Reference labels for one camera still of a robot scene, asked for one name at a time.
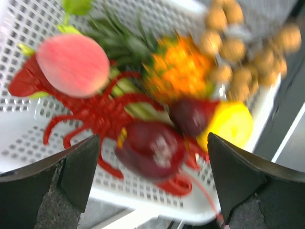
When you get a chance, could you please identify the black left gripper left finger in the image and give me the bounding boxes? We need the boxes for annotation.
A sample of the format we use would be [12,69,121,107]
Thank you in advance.
[0,135,100,229]

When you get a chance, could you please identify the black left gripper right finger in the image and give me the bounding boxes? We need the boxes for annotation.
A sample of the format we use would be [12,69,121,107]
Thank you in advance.
[207,133,305,229]

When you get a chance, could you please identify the pink peach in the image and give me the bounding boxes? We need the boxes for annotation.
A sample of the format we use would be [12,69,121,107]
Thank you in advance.
[35,34,110,98]

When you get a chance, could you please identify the yellow lemon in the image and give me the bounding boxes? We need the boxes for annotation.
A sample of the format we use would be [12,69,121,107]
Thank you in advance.
[196,101,254,151]

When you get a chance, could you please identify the red toy lobster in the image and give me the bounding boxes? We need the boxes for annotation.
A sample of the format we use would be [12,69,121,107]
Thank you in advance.
[7,54,224,220]

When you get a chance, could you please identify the brown longan bunch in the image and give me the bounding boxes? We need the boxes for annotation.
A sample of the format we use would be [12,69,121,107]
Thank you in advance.
[199,0,302,102]

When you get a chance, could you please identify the orange horned melon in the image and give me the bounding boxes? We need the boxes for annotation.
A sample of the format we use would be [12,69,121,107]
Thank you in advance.
[142,34,216,104]

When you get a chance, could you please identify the white plastic basket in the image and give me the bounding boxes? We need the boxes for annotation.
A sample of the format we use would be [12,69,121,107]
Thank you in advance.
[0,0,282,225]

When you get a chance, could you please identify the green leafy vegetable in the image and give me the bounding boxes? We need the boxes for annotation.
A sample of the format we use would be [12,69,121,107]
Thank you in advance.
[18,0,167,120]

